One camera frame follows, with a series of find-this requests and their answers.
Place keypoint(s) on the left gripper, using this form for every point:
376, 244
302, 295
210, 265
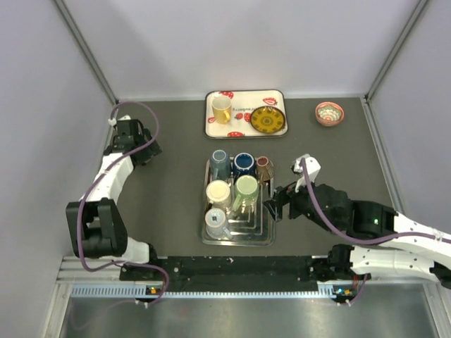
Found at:
151, 151

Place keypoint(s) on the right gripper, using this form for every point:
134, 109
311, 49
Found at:
286, 194

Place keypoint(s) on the light green mug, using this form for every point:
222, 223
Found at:
246, 192

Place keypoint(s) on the brown striped mug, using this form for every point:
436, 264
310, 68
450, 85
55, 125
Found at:
265, 169

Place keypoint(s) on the dark blue mug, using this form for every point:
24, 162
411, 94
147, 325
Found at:
244, 164

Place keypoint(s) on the cream mug black handle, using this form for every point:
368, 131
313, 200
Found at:
218, 194

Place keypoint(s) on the light blue mug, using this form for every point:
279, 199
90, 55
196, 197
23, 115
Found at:
217, 224

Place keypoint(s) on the grey-blue faceted mug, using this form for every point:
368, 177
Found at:
220, 165

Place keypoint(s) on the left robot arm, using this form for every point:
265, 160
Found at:
95, 224

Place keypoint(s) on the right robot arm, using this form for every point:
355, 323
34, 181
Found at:
382, 241

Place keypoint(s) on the yellow mug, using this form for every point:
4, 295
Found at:
222, 109

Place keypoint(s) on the silver metal tray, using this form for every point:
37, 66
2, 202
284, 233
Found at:
250, 226

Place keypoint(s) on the yellow patterned plate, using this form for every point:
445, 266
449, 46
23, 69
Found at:
268, 119

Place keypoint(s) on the pink patterned bowl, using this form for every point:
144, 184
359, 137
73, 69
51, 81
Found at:
329, 114

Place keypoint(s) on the strawberry pattern tray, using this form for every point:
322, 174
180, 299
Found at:
244, 102

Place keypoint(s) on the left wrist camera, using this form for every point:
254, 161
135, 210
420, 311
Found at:
118, 119

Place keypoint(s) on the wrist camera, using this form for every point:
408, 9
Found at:
305, 164
118, 119

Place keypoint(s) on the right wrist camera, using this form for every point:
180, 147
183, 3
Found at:
305, 164

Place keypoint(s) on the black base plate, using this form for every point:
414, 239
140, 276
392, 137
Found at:
245, 273

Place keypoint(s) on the white cable duct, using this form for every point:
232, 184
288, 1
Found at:
141, 291

